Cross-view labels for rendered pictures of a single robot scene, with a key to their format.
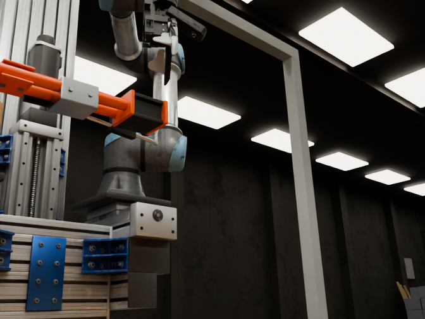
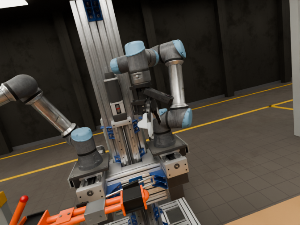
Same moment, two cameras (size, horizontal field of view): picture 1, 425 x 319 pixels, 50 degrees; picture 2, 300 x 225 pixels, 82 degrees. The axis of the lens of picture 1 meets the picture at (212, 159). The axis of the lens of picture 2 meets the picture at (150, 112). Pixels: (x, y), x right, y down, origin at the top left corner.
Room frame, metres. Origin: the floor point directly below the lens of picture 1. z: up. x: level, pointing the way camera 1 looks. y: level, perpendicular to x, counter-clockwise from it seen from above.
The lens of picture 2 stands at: (0.42, -0.27, 1.50)
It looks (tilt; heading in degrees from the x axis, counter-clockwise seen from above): 12 degrees down; 33
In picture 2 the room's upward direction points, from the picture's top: 12 degrees counter-clockwise
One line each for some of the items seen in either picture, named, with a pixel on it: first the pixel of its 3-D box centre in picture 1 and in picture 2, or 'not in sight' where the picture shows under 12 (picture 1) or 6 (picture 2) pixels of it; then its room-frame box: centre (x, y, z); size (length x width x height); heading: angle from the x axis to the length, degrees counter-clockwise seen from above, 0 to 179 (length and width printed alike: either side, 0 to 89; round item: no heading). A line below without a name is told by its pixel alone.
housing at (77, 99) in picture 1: (73, 99); (96, 211); (0.73, 0.25, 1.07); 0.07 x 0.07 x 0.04; 41
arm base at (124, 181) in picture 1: (121, 187); (163, 136); (1.37, 0.29, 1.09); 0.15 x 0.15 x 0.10
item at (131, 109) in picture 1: (140, 113); (133, 199); (0.81, 0.14, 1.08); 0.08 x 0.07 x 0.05; 131
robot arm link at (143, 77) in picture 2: not in sight; (140, 78); (0.99, 0.11, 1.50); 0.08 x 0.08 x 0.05
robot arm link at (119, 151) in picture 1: (124, 152); (160, 119); (1.37, 0.28, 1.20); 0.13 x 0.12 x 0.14; 96
